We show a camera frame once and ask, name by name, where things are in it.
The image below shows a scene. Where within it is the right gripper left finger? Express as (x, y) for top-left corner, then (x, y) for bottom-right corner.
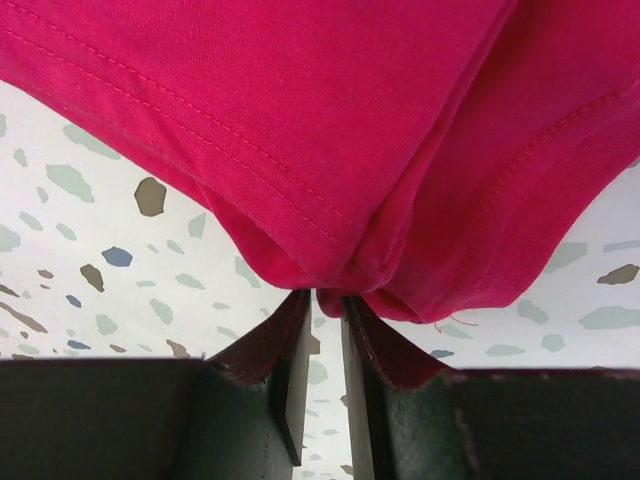
(1, 290), (311, 479)

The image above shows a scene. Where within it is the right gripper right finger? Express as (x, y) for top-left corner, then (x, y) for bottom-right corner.
(342, 297), (639, 480)

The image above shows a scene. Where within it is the magenta t-shirt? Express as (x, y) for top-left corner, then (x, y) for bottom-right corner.
(1, 1), (639, 323)

